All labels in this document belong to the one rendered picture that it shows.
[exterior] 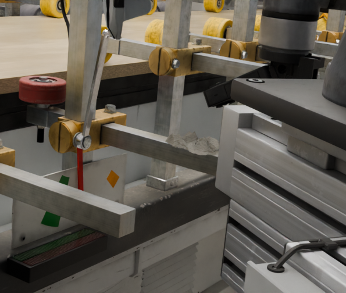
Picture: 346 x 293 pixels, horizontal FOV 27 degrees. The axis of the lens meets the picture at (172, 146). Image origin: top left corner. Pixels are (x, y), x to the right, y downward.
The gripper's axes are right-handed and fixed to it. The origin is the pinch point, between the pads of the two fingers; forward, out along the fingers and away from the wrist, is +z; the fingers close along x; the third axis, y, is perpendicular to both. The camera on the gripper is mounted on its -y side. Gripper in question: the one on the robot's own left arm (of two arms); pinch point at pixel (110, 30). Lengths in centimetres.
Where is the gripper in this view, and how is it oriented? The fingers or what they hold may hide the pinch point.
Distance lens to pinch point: 106.5
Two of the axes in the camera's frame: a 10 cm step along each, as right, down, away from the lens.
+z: -0.2, 9.6, 2.9
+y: 9.5, -0.8, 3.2
